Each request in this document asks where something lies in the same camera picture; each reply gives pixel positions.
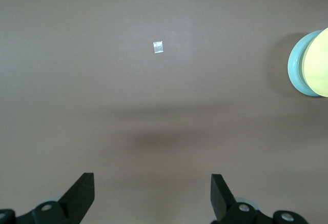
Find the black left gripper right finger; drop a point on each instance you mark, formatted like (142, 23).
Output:
(221, 203)

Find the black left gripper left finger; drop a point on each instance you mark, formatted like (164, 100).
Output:
(77, 201)

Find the pale green round plate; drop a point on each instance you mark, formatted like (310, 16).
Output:
(294, 65)

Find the yellow round plate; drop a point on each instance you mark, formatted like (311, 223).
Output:
(317, 65)

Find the brown table cover sheet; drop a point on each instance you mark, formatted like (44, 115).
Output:
(164, 93)

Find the small clear tape piece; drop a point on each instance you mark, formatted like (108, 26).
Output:
(158, 47)

